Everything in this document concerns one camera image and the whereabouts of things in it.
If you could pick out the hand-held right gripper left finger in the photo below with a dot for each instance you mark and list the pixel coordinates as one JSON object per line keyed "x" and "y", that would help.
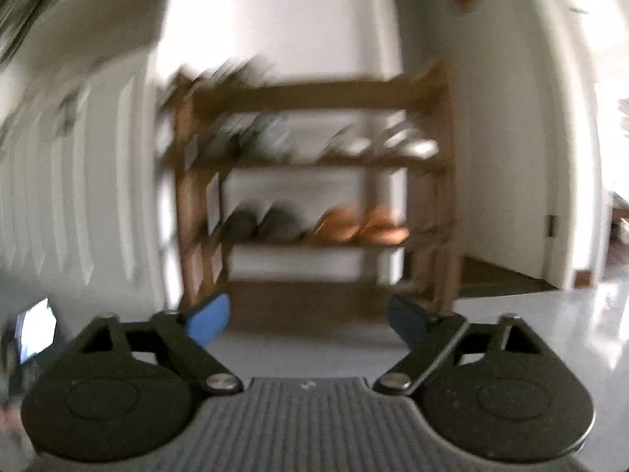
{"x": 209, "y": 317}

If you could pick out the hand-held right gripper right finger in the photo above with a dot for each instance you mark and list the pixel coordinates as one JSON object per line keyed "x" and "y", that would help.
{"x": 405, "y": 319}

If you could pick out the orange slide sandal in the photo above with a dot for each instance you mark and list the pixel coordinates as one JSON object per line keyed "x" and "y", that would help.
{"x": 339, "y": 226}
{"x": 386, "y": 226}

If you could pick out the black slide sandal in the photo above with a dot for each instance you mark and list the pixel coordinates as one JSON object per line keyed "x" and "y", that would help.
{"x": 241, "y": 226}
{"x": 282, "y": 223}

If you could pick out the white cabinet doors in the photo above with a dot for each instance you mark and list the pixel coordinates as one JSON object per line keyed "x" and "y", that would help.
{"x": 98, "y": 182}

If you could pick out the white door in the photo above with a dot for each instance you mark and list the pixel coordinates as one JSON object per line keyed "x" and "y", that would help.
{"x": 555, "y": 132}

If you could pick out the wooden shoe rack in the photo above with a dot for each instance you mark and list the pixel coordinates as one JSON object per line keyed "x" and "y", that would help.
{"x": 319, "y": 96}

